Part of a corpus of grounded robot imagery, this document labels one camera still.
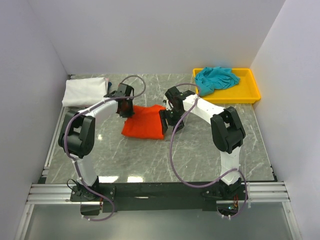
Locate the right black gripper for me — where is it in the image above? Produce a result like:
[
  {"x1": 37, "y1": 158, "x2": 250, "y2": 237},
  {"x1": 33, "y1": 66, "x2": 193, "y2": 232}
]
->
[{"x1": 159, "y1": 107, "x2": 185, "y2": 135}]

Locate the orange t-shirt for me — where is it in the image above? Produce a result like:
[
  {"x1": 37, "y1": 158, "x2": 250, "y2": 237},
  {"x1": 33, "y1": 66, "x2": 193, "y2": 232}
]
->
[{"x1": 121, "y1": 104, "x2": 165, "y2": 140}]

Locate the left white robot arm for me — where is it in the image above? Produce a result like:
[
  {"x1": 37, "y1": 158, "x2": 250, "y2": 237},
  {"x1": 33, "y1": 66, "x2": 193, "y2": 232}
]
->
[{"x1": 58, "y1": 83, "x2": 134, "y2": 201}]

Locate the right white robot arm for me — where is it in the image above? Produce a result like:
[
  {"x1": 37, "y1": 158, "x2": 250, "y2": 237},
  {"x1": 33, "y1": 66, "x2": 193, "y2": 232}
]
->
[{"x1": 159, "y1": 86, "x2": 246, "y2": 200}]

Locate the folded white t-shirt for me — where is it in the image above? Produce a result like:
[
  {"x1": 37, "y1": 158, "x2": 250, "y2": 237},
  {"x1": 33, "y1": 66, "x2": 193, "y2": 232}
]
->
[{"x1": 62, "y1": 77, "x2": 109, "y2": 107}]

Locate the teal t-shirt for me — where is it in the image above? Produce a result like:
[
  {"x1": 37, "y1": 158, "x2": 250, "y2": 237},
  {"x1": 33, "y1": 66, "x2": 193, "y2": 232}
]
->
[{"x1": 195, "y1": 67, "x2": 240, "y2": 97}]

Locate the yellow plastic tray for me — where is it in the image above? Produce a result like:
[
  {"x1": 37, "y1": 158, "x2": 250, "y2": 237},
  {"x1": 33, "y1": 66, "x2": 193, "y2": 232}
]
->
[{"x1": 193, "y1": 68, "x2": 261, "y2": 104}]

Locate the black base beam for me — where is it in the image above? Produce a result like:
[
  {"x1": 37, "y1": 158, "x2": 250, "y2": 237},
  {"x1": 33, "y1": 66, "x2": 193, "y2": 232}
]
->
[{"x1": 70, "y1": 179, "x2": 246, "y2": 216}]

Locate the aluminium frame rail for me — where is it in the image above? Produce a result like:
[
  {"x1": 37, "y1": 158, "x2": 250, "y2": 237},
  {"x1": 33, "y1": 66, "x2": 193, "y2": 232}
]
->
[{"x1": 26, "y1": 182, "x2": 291, "y2": 205}]

